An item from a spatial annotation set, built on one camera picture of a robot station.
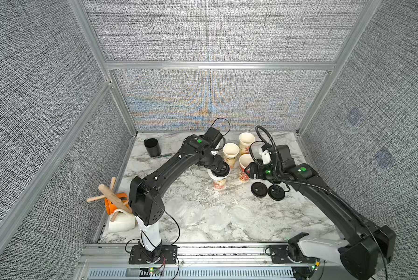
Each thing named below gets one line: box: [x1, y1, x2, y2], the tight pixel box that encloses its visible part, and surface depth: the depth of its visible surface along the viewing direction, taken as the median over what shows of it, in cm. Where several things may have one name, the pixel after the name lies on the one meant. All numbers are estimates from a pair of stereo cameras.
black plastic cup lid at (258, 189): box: [250, 182, 268, 198], surface depth 93 cm
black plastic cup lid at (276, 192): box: [267, 184, 286, 202], surface depth 92 cm
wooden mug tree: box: [86, 176, 133, 223], surface depth 67 cm
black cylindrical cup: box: [143, 137, 162, 158], surface depth 106 cm
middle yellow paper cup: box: [222, 142, 240, 168], surface depth 92 cm
